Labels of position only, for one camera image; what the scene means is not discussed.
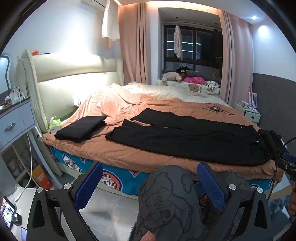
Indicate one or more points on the small panda figurine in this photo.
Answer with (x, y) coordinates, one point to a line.
(8, 100)

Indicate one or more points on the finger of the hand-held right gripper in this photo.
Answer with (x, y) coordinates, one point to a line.
(289, 156)
(281, 163)

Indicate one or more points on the grey white plush toy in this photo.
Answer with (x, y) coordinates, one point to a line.
(171, 76)

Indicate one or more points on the black plush toy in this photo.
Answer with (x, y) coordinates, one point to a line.
(185, 69)

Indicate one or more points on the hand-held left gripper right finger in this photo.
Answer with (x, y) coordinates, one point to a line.
(211, 185)

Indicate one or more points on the black pants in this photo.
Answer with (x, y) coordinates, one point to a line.
(81, 128)
(272, 141)
(185, 139)

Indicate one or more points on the pink curtain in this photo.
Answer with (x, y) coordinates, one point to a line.
(138, 46)
(238, 58)

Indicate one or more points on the wavy framed mirror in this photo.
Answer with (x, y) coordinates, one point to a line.
(3, 74)

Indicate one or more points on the person's leg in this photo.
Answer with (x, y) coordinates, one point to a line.
(168, 197)

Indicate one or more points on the floral hanging garment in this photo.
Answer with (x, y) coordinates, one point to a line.
(178, 44)

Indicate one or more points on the smartphone with lit screen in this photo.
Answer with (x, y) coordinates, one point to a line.
(7, 208)

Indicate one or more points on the green tissue box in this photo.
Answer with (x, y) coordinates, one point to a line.
(55, 126)

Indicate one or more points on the white charger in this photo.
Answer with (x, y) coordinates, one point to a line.
(16, 96)

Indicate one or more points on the orange box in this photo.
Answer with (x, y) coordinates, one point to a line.
(41, 178)

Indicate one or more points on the white storage shelf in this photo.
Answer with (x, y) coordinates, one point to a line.
(22, 162)

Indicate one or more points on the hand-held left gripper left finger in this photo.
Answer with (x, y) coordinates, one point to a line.
(90, 183)

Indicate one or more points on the black white spotted plush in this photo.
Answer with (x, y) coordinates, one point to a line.
(211, 86)

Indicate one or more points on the white nightstand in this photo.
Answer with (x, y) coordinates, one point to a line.
(251, 115)

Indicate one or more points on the person's right hand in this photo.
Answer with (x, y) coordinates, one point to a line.
(292, 199)

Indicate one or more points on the white hanging garment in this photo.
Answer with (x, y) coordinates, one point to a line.
(111, 23)

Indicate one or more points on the cream quilt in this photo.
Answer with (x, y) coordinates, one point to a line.
(161, 91)

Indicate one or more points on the bed with peach duvet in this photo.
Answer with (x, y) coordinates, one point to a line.
(161, 106)

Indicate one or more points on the cream padded headboard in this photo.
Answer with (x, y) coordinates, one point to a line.
(69, 92)

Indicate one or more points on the dark window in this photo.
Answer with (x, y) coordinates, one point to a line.
(203, 46)

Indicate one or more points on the blue printed bed sheet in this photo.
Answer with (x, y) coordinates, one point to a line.
(76, 160)

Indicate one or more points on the small orange object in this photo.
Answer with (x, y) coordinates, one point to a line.
(35, 52)

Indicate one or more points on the ceiling spotlight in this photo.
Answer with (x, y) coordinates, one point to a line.
(254, 17)

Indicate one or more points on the blue-grey nightstand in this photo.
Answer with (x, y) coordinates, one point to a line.
(16, 120)

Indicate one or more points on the white air conditioner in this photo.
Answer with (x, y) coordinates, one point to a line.
(98, 2)

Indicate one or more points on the pink plush toy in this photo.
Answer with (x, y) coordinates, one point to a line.
(195, 80)

